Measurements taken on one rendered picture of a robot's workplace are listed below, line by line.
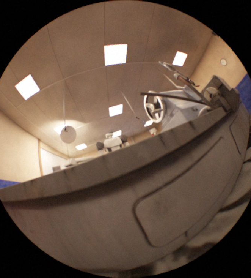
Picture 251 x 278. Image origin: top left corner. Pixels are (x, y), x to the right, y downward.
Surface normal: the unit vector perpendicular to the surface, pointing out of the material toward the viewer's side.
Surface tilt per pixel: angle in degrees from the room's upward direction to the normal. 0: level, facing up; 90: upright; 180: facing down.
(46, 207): 90
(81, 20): 180
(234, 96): 90
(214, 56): 90
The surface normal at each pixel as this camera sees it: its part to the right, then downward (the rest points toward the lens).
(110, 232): 0.07, -0.37
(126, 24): 0.39, 0.86
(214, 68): -0.92, 0.33
